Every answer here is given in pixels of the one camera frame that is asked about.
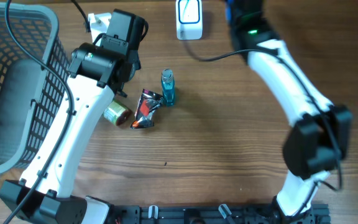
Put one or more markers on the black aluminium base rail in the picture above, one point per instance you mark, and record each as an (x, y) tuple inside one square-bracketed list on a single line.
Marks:
[(246, 214)]

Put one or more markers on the white barcode scanner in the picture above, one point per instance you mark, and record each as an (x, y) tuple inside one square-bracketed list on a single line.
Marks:
[(189, 19)]

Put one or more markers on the blue mouthwash bottle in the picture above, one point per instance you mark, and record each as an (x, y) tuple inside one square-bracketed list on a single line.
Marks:
[(168, 87)]

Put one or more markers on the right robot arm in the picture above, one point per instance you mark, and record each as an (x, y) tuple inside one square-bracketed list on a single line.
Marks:
[(319, 137)]

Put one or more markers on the hex wrench set packet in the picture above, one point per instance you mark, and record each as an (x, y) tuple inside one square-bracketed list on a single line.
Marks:
[(149, 102)]

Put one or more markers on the green lid jar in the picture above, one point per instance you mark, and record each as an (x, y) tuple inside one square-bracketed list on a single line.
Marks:
[(117, 113)]

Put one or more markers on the grey plastic mesh basket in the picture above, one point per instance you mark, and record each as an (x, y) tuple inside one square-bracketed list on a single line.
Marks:
[(33, 64)]

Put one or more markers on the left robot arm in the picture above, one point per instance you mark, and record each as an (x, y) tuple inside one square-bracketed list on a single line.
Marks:
[(97, 73)]

